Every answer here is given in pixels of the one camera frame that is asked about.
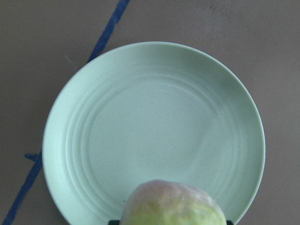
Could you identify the yellow-green guava fruit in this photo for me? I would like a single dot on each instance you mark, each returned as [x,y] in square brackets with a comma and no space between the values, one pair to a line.
[160,202]

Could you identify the light green plate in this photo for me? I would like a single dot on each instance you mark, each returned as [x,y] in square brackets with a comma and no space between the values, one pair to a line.
[147,111]

